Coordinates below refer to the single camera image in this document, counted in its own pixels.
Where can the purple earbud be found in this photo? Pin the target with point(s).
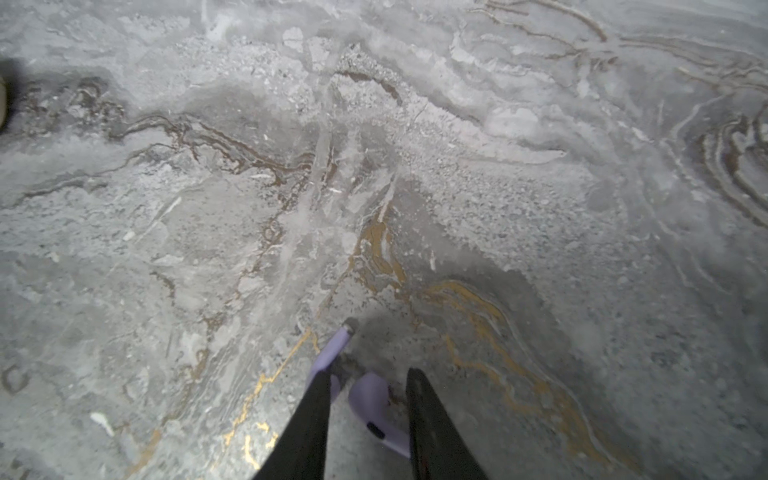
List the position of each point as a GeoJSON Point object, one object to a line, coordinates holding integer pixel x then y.
{"type": "Point", "coordinates": [328, 360]}
{"type": "Point", "coordinates": [368, 399]}

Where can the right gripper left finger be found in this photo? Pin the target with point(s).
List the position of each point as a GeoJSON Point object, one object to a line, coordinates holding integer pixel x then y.
{"type": "Point", "coordinates": [301, 450]}

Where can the beige earbud charging case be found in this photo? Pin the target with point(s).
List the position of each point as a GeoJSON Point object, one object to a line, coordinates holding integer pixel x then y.
{"type": "Point", "coordinates": [4, 100]}

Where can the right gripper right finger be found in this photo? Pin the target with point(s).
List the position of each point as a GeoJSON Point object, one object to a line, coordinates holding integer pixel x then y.
{"type": "Point", "coordinates": [437, 450]}

